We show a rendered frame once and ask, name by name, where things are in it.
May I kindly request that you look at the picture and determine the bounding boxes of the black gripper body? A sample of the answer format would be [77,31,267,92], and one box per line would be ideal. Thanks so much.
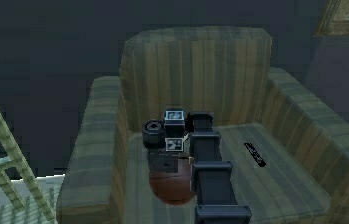
[141,119,180,174]

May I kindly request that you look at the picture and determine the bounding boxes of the brown basketball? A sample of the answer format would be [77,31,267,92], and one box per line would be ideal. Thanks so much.
[148,152,197,206]

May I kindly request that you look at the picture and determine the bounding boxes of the green striped armchair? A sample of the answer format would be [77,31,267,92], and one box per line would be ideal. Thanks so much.
[55,26,349,224]

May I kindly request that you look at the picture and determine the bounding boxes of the black remote control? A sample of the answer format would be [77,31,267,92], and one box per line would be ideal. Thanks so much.
[243,142,267,168]

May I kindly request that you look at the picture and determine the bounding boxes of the pale green ladder frame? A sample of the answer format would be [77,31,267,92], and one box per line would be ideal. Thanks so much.
[0,79,57,224]

